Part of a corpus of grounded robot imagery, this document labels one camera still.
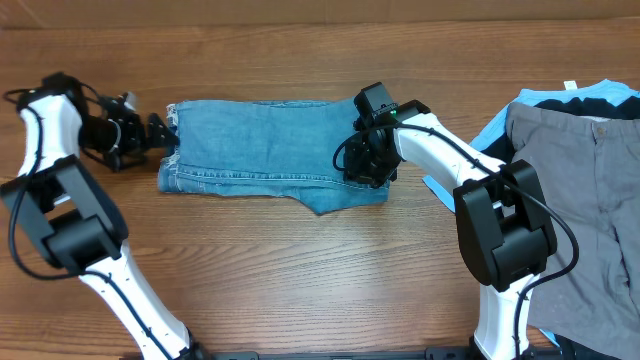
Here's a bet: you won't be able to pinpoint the light blue denim jeans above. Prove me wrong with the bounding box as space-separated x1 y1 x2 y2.
157 98 389 215

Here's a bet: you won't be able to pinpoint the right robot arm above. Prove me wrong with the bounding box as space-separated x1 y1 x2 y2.
333 83 557 359

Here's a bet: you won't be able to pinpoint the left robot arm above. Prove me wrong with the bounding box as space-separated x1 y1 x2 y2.
1 72 209 359

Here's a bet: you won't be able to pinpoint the light blue t-shirt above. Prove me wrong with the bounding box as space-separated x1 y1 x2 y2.
422 78 640 349

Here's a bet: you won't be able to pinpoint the black garment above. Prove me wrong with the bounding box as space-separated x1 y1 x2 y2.
482 96 639 163

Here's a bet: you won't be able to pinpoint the grey shorts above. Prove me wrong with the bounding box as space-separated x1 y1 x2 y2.
504 101 640 360

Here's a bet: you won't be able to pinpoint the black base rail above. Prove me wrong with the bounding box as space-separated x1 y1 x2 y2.
178 344 486 360

